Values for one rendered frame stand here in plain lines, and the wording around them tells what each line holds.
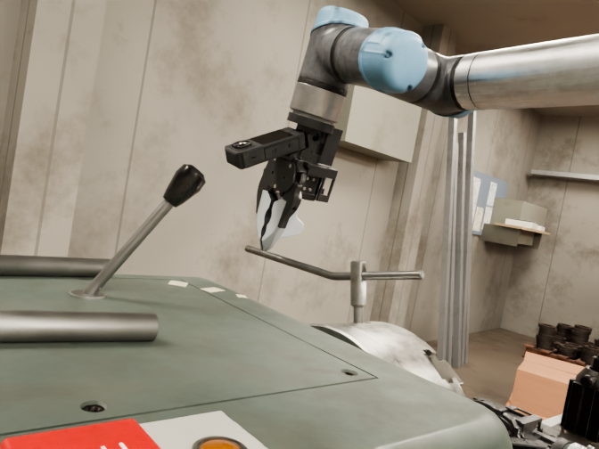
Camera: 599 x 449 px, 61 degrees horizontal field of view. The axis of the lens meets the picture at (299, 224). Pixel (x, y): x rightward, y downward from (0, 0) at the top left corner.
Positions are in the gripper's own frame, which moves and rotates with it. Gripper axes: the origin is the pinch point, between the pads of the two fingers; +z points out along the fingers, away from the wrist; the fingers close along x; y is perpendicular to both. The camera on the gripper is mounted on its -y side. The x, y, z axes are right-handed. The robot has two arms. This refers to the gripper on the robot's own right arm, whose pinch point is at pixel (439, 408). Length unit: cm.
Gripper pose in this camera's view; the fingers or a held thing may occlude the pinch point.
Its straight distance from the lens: 96.4
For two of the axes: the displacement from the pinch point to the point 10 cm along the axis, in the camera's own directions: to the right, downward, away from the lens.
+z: -6.2, -1.4, 7.7
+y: 7.7, 1.0, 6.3
